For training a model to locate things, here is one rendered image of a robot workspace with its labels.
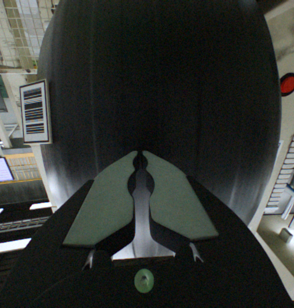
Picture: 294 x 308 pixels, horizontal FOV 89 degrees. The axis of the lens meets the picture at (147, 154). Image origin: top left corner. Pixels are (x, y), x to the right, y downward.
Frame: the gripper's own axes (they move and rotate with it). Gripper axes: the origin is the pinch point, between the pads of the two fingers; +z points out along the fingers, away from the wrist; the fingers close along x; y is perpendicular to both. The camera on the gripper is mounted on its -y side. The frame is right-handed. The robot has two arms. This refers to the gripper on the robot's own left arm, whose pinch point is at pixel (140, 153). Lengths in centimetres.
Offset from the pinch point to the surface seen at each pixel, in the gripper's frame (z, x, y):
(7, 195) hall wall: 734, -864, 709
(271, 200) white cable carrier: 19, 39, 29
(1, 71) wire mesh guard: 63, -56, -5
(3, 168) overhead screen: 263, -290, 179
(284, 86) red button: 21.1, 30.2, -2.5
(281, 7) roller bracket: 19.9, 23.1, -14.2
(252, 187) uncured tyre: 0.3, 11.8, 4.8
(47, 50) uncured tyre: 8.2, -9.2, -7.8
